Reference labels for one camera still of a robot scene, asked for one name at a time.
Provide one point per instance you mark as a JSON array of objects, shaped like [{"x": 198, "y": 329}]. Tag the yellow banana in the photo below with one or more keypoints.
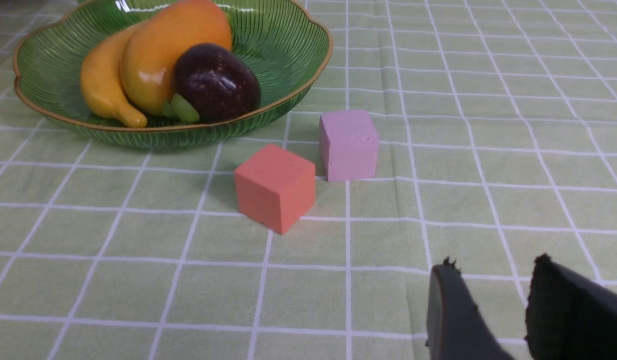
[{"x": 100, "y": 81}]

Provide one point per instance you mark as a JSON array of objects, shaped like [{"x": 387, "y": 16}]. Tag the dark purple mangosteen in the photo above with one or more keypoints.
[{"x": 211, "y": 85}]

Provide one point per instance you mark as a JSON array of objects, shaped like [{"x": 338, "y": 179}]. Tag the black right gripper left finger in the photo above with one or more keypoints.
[{"x": 455, "y": 327}]

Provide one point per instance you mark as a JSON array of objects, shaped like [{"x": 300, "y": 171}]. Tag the green glass leaf plate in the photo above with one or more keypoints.
[{"x": 278, "y": 39}]

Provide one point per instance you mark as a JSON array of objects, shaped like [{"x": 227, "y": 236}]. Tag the orange yellow mango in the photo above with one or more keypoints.
[{"x": 149, "y": 56}]

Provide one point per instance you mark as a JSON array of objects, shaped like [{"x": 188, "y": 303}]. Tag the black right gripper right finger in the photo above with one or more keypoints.
[{"x": 568, "y": 316}]

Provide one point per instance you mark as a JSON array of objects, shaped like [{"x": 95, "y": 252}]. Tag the salmon foam cube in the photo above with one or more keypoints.
[{"x": 275, "y": 187}]

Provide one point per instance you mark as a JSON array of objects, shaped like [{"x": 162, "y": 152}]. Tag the pink foam cube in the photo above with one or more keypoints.
[{"x": 348, "y": 145}]

